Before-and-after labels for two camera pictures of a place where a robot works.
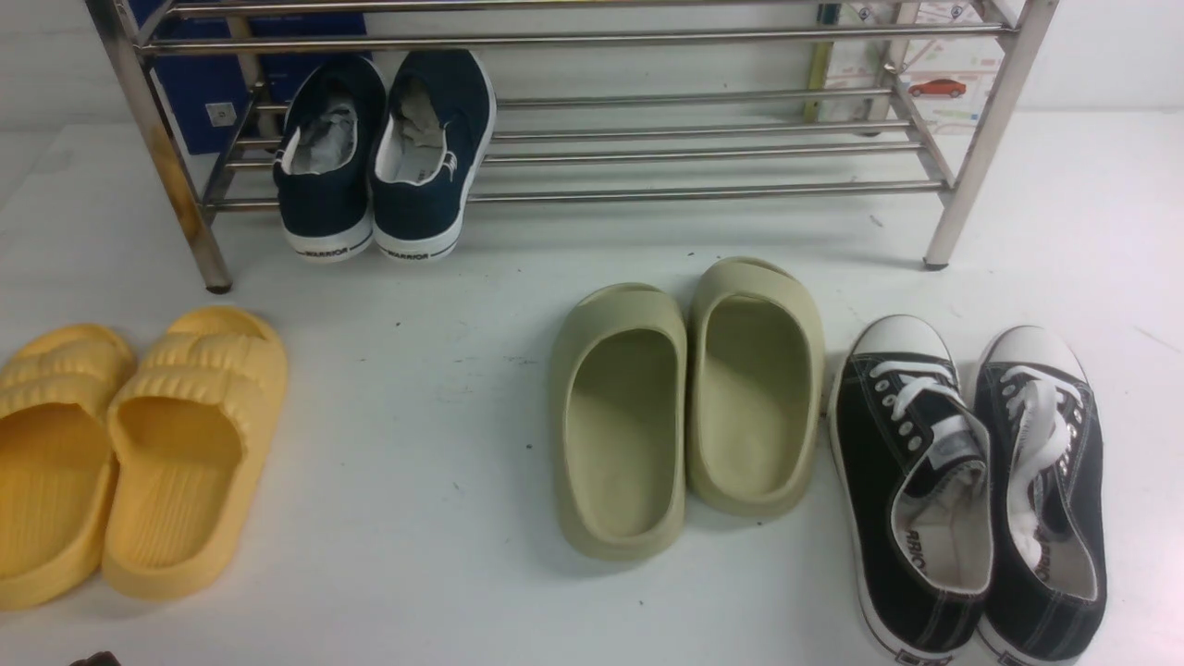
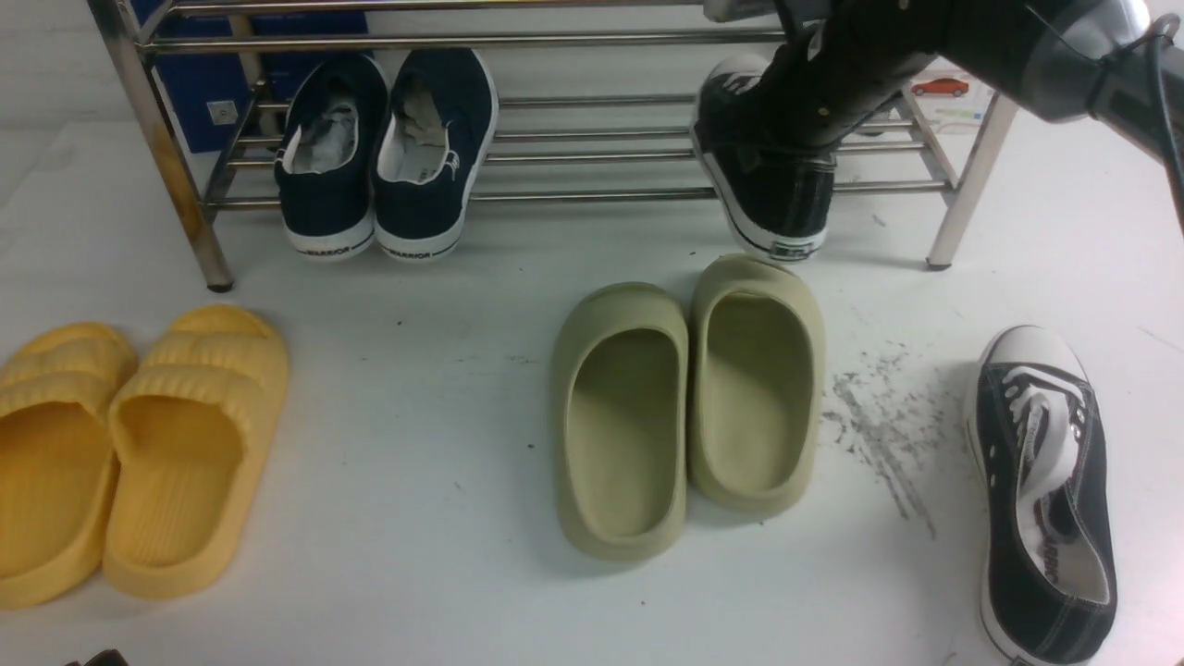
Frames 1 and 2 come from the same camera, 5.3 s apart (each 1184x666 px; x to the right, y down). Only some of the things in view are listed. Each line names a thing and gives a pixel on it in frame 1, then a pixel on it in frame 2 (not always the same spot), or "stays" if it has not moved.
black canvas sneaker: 915,459 to 776,188
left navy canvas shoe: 325,164 stays
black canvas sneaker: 1048,524 stays
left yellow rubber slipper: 58,388 stays
